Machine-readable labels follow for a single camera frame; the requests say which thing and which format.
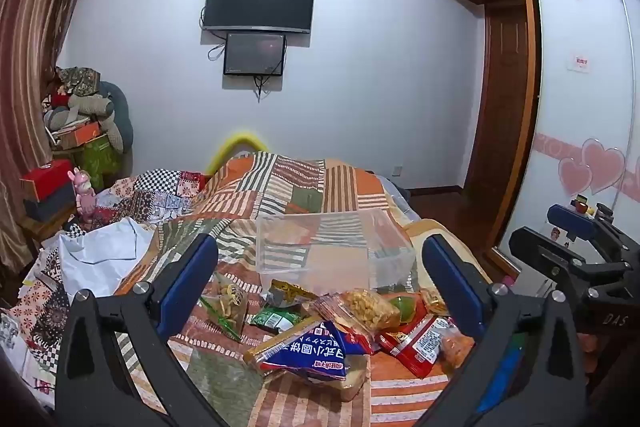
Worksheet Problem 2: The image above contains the orange snack packet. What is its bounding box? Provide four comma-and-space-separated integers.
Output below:
440, 322, 476, 375

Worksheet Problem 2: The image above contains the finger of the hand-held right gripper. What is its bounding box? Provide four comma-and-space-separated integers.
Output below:
509, 226, 633, 303
546, 203, 628, 258

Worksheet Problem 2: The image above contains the small black wall monitor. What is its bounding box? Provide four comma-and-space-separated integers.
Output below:
223, 32, 287, 78

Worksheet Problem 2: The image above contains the white sheet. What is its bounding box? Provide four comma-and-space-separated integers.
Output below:
57, 216, 153, 303

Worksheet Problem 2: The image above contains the pink rabbit figure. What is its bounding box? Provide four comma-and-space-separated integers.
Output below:
67, 167, 98, 228

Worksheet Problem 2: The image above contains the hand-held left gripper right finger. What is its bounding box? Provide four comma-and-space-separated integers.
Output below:
415, 233, 588, 427

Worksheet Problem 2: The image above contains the red snack packet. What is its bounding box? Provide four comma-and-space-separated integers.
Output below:
375, 313, 458, 379

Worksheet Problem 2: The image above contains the wooden nightstand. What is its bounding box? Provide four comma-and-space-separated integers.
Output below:
20, 204, 81, 253

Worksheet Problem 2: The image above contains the orange cardboard box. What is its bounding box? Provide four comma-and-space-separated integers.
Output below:
55, 122, 103, 150

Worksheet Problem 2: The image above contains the striped brown curtain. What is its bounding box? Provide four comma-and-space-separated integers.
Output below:
0, 0, 103, 268

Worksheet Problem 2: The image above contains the yellow green snack packet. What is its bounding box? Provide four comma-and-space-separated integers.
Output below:
260, 279, 321, 310

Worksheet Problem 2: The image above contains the clear green-zip chip bag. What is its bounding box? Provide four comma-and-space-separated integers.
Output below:
199, 272, 250, 342

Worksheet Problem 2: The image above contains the dark wooden door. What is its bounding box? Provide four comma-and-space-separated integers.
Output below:
464, 4, 531, 198

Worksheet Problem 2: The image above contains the clear yellow puff packet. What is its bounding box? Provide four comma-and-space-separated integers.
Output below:
312, 288, 403, 333

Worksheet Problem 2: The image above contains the green gift bag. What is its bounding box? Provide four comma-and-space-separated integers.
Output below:
82, 134, 123, 188

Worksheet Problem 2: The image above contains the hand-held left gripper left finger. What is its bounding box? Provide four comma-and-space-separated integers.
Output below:
54, 232, 236, 427

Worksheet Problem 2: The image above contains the green jelly cup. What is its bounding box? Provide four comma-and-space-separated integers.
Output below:
387, 294, 418, 325

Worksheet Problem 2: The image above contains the blue triangular snack packet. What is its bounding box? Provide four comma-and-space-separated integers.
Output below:
243, 319, 373, 383

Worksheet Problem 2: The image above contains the clear plastic storage box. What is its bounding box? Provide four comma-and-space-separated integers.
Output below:
256, 210, 417, 295

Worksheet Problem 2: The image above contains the white heart-print sliding door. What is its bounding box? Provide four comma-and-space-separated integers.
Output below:
492, 0, 640, 283

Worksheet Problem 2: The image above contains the yellow curved tube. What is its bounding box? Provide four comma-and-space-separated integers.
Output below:
205, 129, 268, 178

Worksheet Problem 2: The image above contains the blue-grey cushion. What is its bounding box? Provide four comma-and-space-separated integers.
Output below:
100, 81, 135, 152

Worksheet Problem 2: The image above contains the small golden snack packet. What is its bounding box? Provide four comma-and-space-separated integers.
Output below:
419, 288, 448, 315

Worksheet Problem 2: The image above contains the red box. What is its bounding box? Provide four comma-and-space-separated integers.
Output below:
20, 159, 76, 202

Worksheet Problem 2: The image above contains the camouflage patterned cloth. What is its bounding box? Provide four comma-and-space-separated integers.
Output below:
55, 66, 103, 95

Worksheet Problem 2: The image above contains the patchwork blanket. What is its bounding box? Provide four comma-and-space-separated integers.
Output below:
0, 152, 496, 427

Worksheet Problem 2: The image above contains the small green snack packet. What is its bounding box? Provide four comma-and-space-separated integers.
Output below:
249, 307, 306, 335

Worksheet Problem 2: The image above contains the black wall television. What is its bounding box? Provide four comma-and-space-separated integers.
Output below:
202, 0, 317, 34

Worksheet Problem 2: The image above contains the dark box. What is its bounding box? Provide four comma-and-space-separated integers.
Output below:
22, 182, 78, 223

